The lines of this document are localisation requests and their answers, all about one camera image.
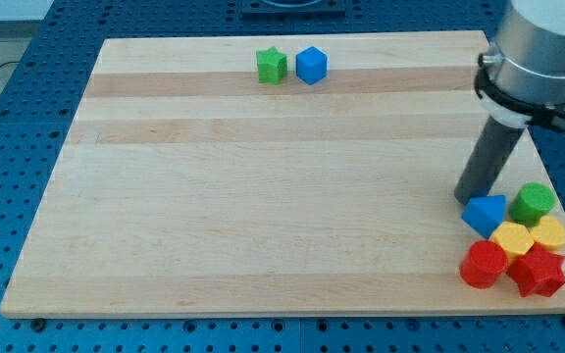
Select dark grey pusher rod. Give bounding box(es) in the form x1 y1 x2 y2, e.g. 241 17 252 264
453 117 525 205

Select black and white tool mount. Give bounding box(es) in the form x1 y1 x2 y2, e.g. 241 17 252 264
474 54 565 132

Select green star block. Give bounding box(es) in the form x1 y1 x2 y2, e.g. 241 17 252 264
256 46 287 84

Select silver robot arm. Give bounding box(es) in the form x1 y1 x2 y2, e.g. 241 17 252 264
454 0 565 204

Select red star block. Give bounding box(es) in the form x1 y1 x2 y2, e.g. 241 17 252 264
506 243 565 297

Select green cylinder block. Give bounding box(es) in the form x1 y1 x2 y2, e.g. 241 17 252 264
508 182 557 227

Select blue triangle block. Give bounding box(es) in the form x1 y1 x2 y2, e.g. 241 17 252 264
461 195 506 239

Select yellow hexagon block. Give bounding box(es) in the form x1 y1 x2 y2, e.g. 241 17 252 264
488 222 535 265

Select yellow heart block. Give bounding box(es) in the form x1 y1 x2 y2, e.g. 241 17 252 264
530 216 565 252

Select red cylinder block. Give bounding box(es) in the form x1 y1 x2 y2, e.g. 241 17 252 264
459 240 508 289

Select blue cube block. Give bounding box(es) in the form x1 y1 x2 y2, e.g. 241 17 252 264
295 46 328 85

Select wooden board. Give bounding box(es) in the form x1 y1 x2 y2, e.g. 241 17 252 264
0 31 565 319

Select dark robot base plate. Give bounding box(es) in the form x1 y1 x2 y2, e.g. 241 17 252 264
239 0 346 18

